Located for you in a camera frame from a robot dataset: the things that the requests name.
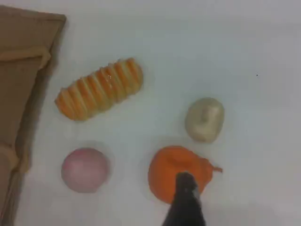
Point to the striped orange bread roll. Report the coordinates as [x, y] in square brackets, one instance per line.
[98, 90]

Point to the orange fruit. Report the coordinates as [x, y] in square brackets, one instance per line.
[164, 171]

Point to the beige garlic-shaped toy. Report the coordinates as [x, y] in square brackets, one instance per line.
[204, 120]

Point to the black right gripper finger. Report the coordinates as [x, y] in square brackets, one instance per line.
[185, 204]

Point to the brown jute tote bag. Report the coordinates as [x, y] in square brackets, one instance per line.
[18, 94]

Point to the pink round bun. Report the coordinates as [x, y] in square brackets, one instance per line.
[85, 170]

